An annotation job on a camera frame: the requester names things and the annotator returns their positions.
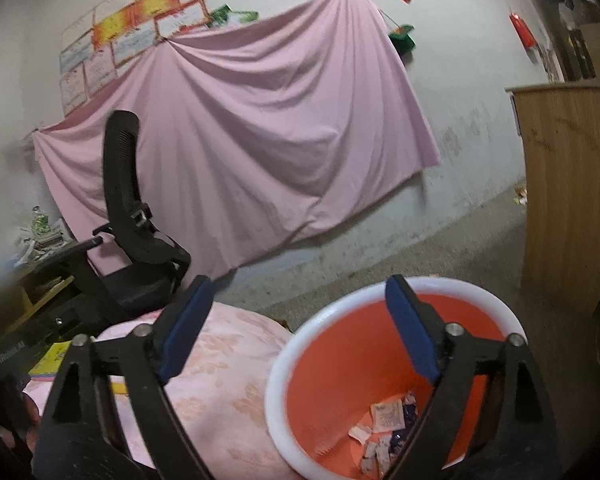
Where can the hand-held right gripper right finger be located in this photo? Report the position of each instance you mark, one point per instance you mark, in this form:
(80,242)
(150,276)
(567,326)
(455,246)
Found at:
(412,330)

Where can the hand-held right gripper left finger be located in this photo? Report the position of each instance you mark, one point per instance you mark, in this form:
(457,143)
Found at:
(185,330)

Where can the red bin with white rim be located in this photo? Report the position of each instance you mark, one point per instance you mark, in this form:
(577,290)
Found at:
(340,360)

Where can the pile of small wrappers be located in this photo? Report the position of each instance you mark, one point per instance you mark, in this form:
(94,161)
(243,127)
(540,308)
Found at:
(382,415)

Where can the person's left hand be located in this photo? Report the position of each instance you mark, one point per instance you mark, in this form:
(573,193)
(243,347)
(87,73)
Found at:
(30,407)

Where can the yellow book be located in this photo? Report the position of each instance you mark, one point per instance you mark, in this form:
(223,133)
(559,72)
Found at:
(55,356)

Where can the wooden shelf unit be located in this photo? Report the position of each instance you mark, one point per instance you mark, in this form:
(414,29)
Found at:
(10,300)

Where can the pile of papers and books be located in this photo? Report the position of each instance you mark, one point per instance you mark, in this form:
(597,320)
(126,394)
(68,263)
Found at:
(40,247)

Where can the green bottle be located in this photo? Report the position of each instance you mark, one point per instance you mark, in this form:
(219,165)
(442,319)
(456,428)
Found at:
(40,222)

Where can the black office chair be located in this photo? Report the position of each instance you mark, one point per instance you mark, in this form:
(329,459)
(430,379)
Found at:
(122,185)

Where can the pink hanging cloth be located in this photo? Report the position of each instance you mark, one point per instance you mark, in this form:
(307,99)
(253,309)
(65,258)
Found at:
(255,135)

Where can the wooden cabinet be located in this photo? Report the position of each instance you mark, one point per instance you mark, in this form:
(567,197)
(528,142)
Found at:
(565,185)

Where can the green hanging ornament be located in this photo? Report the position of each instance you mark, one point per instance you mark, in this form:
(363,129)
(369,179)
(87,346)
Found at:
(402,37)

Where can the green paper decoration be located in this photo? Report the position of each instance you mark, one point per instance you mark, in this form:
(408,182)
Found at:
(230,15)

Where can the red hanging ornament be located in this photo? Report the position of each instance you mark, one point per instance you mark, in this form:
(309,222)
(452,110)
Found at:
(522,30)

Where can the row of wall certificates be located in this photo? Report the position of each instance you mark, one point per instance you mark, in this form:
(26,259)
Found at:
(130,20)

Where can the brown wooden door frame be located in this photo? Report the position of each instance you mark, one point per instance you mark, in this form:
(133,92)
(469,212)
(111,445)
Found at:
(545,35)

